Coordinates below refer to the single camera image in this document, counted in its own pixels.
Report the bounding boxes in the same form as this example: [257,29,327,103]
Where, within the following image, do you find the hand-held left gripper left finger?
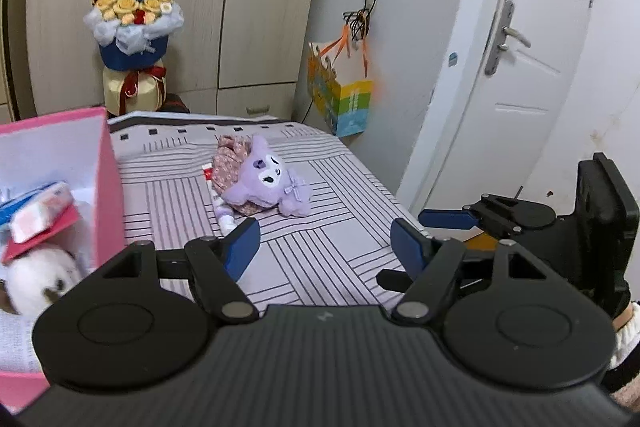
[95,218,262,325]

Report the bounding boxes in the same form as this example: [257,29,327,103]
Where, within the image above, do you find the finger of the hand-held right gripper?
[418,193,557,239]
[377,269,417,294]

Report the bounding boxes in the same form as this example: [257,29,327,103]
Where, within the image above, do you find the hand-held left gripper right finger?
[390,217,551,325]

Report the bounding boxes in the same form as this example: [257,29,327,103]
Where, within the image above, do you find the pink cardboard box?
[0,107,126,413]

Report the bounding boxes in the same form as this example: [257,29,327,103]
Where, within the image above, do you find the red envelope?
[0,202,82,264]

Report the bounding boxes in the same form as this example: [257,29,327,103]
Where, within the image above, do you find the white wet wipes packet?
[10,184,76,244]

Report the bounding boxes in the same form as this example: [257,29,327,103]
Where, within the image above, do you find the white brown plush toy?
[5,243,84,314]

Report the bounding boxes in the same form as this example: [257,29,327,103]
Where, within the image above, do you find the blue tissue packet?
[0,180,69,226]

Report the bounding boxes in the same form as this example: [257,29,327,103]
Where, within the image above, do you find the person's right forearm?
[602,301,640,408]

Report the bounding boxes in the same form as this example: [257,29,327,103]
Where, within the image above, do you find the small white bottle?
[214,199,240,238]

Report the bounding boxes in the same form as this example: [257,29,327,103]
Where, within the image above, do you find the red white tube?
[201,161,221,208]

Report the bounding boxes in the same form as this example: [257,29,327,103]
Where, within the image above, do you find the striped bed sheet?
[107,111,432,309]

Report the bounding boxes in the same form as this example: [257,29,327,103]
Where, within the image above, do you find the white door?
[440,0,602,214]

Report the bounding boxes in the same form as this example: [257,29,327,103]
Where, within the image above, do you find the colourful paper gift bag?
[306,24,375,138]

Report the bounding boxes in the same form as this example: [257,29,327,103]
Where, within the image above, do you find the yellow flower bouquet blue wrap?
[83,0,184,72]

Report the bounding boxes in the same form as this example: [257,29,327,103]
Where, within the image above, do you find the beige wardrobe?
[25,0,331,120]

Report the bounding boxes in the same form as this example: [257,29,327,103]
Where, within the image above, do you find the metal door handle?
[483,0,532,76]

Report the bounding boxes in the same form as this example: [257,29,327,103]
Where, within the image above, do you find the black hanging cables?
[343,0,377,46]

